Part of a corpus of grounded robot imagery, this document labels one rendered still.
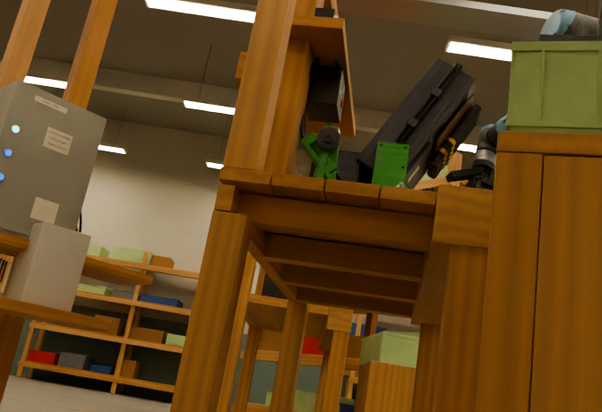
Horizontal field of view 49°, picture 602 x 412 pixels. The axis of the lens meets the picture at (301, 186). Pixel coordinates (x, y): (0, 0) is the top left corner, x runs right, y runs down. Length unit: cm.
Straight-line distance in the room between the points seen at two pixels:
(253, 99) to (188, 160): 1022
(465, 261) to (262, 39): 81
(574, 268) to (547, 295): 5
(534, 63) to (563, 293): 38
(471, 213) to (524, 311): 68
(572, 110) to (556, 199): 16
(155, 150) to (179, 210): 123
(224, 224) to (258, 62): 47
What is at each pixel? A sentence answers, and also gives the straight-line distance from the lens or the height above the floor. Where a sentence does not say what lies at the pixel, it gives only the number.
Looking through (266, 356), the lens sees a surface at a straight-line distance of 603.
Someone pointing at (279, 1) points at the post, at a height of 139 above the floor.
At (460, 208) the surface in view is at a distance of 167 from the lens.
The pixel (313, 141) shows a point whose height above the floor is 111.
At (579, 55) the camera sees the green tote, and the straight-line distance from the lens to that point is 119.
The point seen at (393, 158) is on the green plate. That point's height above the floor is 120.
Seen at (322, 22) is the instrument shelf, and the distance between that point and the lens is 225.
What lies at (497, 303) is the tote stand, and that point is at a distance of 102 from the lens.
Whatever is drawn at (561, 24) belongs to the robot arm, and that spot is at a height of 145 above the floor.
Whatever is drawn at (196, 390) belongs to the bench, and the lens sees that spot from 165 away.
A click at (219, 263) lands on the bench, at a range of 168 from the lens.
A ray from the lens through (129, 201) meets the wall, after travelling 1198.
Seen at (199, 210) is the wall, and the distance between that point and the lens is 1169.
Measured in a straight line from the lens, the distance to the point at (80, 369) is 1110.
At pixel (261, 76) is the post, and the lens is 184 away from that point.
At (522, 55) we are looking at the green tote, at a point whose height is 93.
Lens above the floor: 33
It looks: 18 degrees up
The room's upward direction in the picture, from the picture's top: 10 degrees clockwise
